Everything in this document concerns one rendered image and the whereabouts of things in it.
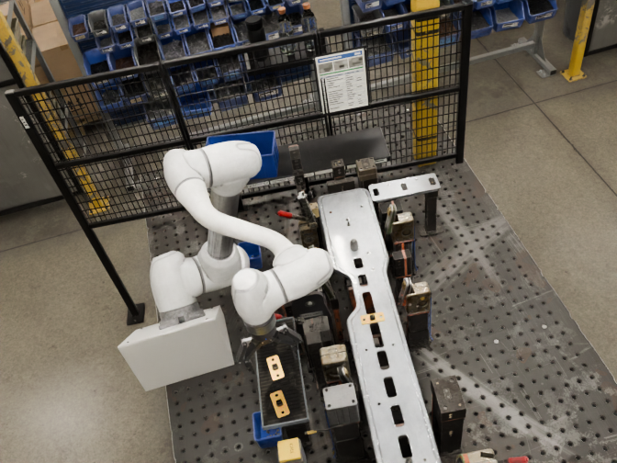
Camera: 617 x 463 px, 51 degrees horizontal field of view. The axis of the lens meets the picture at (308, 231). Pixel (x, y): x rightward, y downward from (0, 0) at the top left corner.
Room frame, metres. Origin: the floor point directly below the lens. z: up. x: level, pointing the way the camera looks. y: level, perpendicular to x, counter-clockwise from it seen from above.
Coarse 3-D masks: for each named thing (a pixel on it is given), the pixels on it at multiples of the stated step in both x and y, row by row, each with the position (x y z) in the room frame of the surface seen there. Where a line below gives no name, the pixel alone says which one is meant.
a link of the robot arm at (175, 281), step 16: (160, 256) 1.70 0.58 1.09; (176, 256) 1.70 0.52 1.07; (160, 272) 1.64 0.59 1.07; (176, 272) 1.64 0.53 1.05; (192, 272) 1.65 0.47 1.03; (160, 288) 1.60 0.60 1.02; (176, 288) 1.59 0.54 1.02; (192, 288) 1.60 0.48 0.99; (160, 304) 1.56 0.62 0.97; (176, 304) 1.55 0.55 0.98
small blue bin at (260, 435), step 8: (256, 416) 1.13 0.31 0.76; (256, 424) 1.11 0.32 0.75; (256, 432) 1.08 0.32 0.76; (264, 432) 1.10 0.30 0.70; (272, 432) 1.09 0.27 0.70; (280, 432) 1.04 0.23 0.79; (256, 440) 1.03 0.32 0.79; (264, 440) 1.03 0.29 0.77; (272, 440) 1.03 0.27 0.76; (280, 440) 1.03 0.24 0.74
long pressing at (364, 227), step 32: (352, 192) 1.94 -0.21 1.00; (352, 224) 1.76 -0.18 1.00; (352, 256) 1.59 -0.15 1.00; (384, 256) 1.56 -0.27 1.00; (384, 288) 1.41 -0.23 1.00; (352, 320) 1.30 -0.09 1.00; (384, 384) 1.03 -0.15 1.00; (416, 384) 1.01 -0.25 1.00; (384, 416) 0.92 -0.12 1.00; (416, 416) 0.90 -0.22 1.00; (384, 448) 0.82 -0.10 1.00; (416, 448) 0.80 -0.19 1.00
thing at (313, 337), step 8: (312, 336) 1.20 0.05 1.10; (312, 344) 1.17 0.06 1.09; (320, 344) 1.17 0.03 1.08; (312, 352) 1.17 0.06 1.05; (312, 360) 1.18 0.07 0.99; (320, 360) 1.18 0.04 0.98; (320, 368) 1.18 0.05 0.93; (320, 376) 1.18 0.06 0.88; (320, 384) 1.18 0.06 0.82; (328, 384) 1.18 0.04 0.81; (320, 392) 1.18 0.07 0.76; (320, 400) 1.18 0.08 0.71
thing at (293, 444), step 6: (294, 438) 0.83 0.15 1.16; (282, 444) 0.82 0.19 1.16; (288, 444) 0.82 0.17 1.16; (294, 444) 0.81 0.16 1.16; (282, 450) 0.80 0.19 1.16; (288, 450) 0.80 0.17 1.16; (294, 450) 0.80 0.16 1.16; (282, 456) 0.79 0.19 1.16; (288, 456) 0.78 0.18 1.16; (294, 456) 0.78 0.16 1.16
